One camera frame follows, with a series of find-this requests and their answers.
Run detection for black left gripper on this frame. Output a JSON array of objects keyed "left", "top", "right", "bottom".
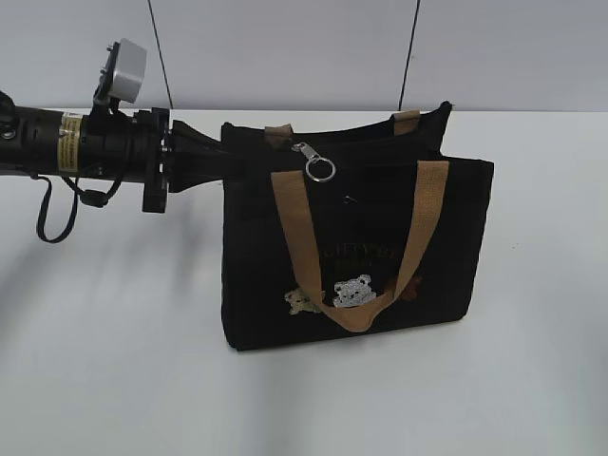
[{"left": 78, "top": 108, "right": 246, "bottom": 214}]

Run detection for silver zipper pull key ring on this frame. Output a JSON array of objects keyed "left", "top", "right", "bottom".
[{"left": 290, "top": 141, "right": 337, "bottom": 183}]

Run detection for black tote bag tan handles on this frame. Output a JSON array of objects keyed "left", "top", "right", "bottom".
[{"left": 220, "top": 103, "right": 494, "bottom": 351}]

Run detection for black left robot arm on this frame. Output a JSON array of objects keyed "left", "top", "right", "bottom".
[{"left": 1, "top": 95, "right": 245, "bottom": 214}]

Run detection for black looped cable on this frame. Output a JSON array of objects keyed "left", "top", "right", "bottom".
[{"left": 30, "top": 173, "right": 125, "bottom": 243}]

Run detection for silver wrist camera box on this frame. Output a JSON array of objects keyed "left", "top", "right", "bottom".
[{"left": 93, "top": 38, "right": 147, "bottom": 107}]

